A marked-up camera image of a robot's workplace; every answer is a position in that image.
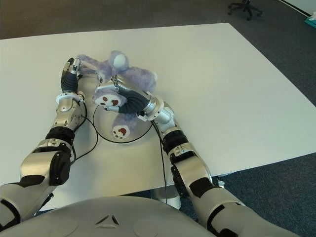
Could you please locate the black office chair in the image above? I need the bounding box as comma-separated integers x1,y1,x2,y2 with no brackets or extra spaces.
227,0,263,21

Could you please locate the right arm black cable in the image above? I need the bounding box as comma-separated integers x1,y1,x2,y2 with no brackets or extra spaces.
151,119,170,204

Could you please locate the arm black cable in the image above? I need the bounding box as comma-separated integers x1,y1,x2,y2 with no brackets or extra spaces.
151,119,170,204
70,101,99,163

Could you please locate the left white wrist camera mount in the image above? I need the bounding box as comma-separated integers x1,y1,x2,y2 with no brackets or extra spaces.
55,91,86,103

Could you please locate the silver robot torso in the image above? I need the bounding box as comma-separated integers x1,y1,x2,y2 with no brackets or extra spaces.
0,196,215,237

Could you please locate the white plate with black rim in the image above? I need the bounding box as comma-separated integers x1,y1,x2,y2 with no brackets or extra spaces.
93,105,154,144

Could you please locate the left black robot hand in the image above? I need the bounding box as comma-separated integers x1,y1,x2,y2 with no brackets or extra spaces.
60,57,82,94

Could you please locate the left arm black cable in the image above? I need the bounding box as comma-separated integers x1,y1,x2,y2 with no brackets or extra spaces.
70,101,99,163

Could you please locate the silver table pedestal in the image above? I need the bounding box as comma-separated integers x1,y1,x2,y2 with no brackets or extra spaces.
150,186,182,210

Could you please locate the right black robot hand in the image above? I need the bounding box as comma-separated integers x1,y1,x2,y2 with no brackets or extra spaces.
95,75,155,116

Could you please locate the purple plush bunny doll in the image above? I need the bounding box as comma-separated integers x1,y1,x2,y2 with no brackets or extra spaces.
76,50,158,141

